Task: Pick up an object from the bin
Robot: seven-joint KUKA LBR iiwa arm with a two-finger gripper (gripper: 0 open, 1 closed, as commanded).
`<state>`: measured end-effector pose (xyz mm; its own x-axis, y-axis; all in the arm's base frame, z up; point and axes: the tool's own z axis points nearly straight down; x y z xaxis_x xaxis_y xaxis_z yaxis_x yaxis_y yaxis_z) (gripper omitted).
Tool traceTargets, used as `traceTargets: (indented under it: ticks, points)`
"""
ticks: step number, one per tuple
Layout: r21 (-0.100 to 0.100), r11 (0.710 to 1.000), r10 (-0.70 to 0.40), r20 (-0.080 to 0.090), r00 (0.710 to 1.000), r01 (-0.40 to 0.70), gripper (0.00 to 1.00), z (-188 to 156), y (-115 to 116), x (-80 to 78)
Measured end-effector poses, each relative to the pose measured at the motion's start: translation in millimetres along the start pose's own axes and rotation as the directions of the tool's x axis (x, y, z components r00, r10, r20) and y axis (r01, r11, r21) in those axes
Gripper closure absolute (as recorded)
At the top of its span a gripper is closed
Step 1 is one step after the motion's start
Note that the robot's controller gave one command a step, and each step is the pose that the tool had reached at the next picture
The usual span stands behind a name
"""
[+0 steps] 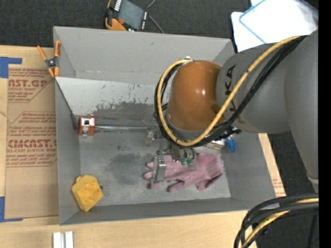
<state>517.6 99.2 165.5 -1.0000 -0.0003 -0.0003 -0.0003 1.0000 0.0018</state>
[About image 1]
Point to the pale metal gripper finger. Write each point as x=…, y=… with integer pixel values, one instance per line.
x=159, y=169
x=152, y=138

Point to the pink rubber glove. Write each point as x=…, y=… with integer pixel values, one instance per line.
x=204, y=170

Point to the red and white small box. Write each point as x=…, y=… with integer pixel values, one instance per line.
x=86, y=126

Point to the yellow toy block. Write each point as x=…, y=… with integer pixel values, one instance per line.
x=87, y=192

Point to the grey metal bin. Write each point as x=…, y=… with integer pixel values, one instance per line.
x=108, y=61

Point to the brown cardboard board red print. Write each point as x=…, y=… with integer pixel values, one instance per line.
x=31, y=185

